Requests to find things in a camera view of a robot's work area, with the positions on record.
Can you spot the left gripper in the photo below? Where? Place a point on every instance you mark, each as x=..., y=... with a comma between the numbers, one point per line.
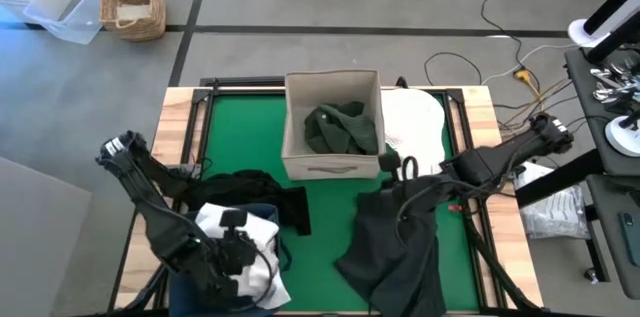
x=237, y=254

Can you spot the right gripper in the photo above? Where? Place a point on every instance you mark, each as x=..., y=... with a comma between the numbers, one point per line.
x=425, y=184

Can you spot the white garment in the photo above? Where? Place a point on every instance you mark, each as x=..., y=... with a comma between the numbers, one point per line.
x=415, y=117
x=260, y=237

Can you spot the black garment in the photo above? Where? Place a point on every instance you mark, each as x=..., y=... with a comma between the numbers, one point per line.
x=250, y=189

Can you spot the dark grey trousers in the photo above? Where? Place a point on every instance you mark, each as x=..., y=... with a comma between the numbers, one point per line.
x=390, y=257

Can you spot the dark green garment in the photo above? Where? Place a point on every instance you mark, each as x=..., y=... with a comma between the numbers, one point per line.
x=340, y=129

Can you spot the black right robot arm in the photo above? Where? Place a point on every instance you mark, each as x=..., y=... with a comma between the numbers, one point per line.
x=500, y=157

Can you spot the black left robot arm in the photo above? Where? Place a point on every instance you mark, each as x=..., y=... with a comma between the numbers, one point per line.
x=160, y=222

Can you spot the navy fabric storage box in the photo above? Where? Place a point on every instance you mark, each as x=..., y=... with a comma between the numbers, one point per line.
x=180, y=297

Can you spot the beige fabric storage box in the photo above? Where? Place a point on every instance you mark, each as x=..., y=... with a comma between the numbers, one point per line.
x=330, y=169

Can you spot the green table mat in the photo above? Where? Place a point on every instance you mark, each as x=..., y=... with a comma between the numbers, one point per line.
x=250, y=132

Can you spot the clear plastic bag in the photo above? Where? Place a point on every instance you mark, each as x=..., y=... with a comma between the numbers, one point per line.
x=560, y=212

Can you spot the black diagonal beam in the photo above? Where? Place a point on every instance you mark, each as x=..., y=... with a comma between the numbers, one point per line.
x=570, y=177

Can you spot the yellow power plug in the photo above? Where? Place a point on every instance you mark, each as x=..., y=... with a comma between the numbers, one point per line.
x=522, y=76

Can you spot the dark grey side table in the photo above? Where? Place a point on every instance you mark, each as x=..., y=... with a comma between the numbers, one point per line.
x=610, y=237
x=582, y=87

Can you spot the black table leg with caster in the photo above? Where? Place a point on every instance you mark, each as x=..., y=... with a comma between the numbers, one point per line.
x=597, y=252

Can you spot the white round stand base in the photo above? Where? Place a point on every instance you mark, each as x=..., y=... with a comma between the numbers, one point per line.
x=622, y=139
x=580, y=32

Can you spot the pile of metal tools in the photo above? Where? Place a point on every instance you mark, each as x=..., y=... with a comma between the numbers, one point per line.
x=612, y=87

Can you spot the teal phone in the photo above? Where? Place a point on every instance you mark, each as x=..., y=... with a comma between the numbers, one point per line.
x=631, y=237

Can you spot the wicker basket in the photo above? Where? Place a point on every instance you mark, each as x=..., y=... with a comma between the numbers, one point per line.
x=155, y=12

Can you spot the white and black pole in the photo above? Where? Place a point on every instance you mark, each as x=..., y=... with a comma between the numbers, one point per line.
x=615, y=7

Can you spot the white card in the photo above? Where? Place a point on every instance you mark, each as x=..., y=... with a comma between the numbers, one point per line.
x=132, y=12

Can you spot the clear plastic bin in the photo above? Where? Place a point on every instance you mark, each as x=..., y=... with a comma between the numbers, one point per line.
x=75, y=12

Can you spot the small black mount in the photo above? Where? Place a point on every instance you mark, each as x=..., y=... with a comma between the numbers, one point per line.
x=401, y=82

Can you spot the black table frame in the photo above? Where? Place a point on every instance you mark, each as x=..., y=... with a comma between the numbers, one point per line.
x=240, y=80

